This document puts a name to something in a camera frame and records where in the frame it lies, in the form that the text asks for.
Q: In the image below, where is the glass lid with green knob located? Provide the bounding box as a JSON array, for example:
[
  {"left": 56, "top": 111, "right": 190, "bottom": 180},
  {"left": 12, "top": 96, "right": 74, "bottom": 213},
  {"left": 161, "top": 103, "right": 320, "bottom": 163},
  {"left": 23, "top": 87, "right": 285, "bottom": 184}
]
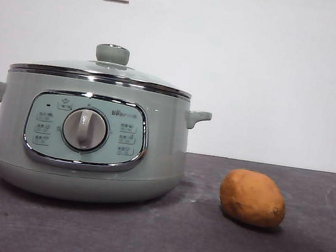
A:
[{"left": 8, "top": 29, "right": 199, "bottom": 101}]

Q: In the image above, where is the brown potato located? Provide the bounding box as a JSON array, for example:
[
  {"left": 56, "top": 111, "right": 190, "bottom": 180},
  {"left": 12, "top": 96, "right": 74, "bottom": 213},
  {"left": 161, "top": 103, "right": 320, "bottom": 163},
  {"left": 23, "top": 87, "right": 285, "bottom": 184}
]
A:
[{"left": 214, "top": 166, "right": 291, "bottom": 232}]

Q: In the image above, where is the pale green electric pot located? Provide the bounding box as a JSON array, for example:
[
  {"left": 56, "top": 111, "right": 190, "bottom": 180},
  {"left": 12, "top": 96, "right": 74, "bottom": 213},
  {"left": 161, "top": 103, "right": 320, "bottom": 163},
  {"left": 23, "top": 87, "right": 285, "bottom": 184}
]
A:
[{"left": 0, "top": 65, "right": 216, "bottom": 220}]

